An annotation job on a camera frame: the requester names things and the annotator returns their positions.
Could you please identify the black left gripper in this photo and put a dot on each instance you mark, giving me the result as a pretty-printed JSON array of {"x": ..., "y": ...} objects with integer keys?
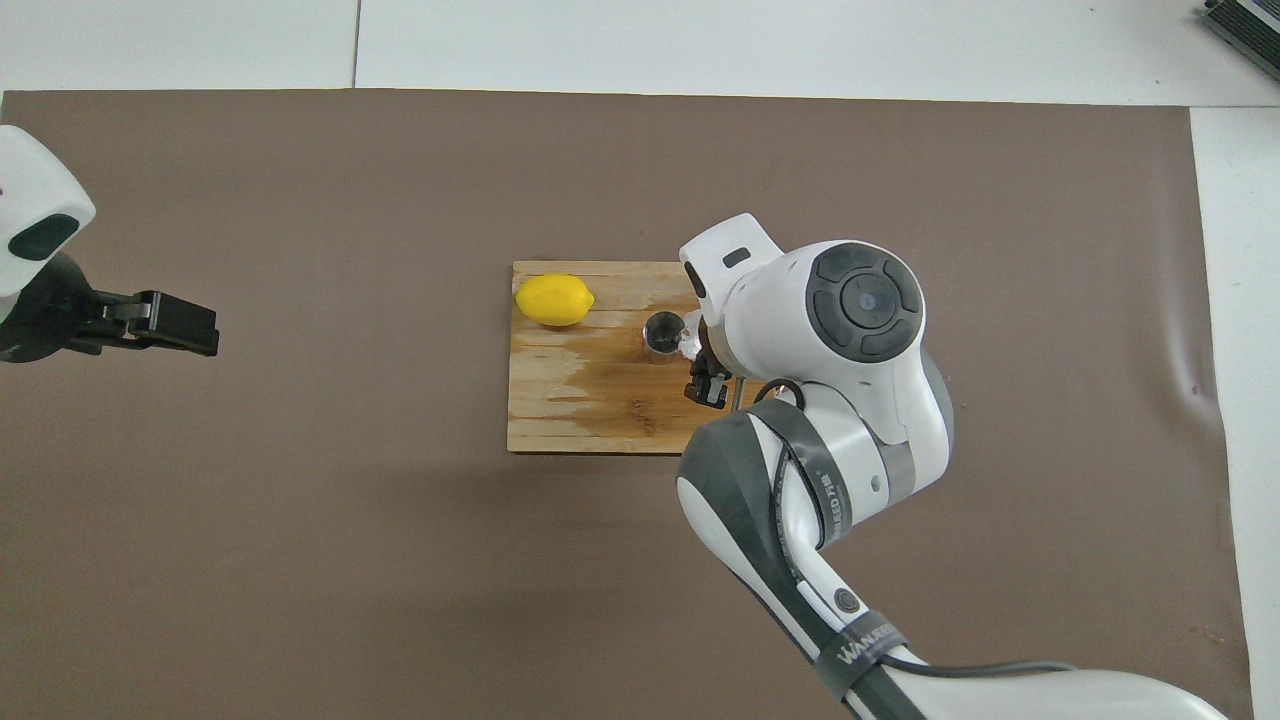
[{"x": 50, "y": 315}]

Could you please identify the steel double jigger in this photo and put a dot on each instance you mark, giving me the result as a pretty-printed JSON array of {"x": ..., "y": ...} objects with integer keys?
[{"x": 660, "y": 338}]

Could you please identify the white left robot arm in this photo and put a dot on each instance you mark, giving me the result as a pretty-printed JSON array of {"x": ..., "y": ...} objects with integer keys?
[{"x": 35, "y": 190}]

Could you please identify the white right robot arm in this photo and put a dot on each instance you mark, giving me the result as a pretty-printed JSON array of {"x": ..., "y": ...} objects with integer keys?
[{"x": 860, "y": 300}]

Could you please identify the wooden cutting board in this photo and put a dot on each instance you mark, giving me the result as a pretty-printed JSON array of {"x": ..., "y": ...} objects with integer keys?
[{"x": 590, "y": 400}]

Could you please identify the yellow lemon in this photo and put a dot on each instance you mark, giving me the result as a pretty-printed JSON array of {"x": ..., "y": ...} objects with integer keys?
[{"x": 555, "y": 300}]

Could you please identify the brown paper table mat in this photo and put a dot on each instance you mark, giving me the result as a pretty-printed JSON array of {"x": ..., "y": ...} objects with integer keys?
[{"x": 300, "y": 550}]

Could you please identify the grey black electronic box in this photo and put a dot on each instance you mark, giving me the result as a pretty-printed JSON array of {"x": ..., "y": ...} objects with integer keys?
[{"x": 1250, "y": 30}]

